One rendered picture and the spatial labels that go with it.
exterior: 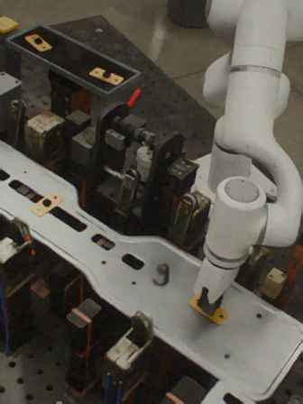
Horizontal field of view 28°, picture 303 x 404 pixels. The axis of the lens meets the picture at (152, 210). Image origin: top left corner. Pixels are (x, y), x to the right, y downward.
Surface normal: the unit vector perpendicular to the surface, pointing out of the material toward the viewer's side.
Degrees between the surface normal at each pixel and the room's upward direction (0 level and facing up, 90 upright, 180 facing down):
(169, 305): 0
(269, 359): 0
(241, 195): 2
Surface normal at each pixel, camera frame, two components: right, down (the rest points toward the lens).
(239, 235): 0.07, 0.71
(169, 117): 0.11, -0.71
